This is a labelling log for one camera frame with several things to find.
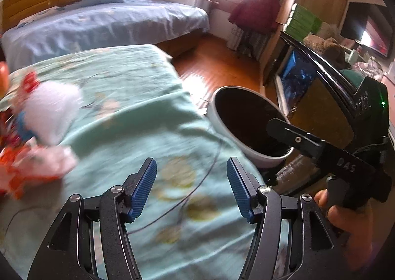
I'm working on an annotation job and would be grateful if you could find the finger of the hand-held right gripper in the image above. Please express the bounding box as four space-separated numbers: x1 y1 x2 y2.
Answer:
266 117 324 160

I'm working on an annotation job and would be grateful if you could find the stack of green boxes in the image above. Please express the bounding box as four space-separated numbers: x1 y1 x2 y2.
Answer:
284 3 323 37

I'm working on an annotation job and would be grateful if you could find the green floral blanket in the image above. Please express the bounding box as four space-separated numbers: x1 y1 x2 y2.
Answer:
0 44 291 280

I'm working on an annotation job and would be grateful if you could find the person's right hand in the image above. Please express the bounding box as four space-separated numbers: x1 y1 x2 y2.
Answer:
314 189 375 272

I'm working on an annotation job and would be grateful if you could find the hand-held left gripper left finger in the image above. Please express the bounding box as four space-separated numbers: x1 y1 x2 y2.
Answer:
28 158 158 280

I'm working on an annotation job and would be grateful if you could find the brown teddy bear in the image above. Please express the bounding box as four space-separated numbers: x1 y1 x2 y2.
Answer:
304 35 346 68

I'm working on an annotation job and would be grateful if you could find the red dotted snack wrapper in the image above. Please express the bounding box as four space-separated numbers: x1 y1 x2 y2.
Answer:
0 71 42 148

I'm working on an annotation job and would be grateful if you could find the orange and white wrapper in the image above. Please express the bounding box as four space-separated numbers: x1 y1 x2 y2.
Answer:
0 141 78 200

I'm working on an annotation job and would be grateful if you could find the bed with blue sheet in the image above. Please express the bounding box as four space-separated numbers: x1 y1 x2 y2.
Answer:
1 1 210 71

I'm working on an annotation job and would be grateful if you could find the black television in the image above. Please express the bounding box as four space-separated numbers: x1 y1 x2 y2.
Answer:
341 2 395 58

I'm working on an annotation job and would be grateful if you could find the dark green cloth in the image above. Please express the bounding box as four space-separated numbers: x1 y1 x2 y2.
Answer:
339 69 366 89

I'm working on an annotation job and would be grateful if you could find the white tissue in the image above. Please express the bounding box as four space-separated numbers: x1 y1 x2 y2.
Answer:
23 80 84 146

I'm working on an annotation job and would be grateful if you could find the white trash bin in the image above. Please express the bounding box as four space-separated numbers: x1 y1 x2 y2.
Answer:
206 86 295 169

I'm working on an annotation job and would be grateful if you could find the dark red coat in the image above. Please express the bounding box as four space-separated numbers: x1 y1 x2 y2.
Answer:
229 0 281 34

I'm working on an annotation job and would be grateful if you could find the thin black cable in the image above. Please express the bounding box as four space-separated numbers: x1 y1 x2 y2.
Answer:
128 138 224 236

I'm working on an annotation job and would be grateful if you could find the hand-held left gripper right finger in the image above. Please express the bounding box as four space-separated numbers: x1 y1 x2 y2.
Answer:
226 157 355 280

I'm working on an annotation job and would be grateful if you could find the pink plastic bag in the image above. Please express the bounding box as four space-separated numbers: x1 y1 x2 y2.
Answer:
352 61 385 80

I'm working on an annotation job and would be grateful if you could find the black glass-door cabinet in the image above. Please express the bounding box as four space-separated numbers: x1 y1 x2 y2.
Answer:
262 31 355 194

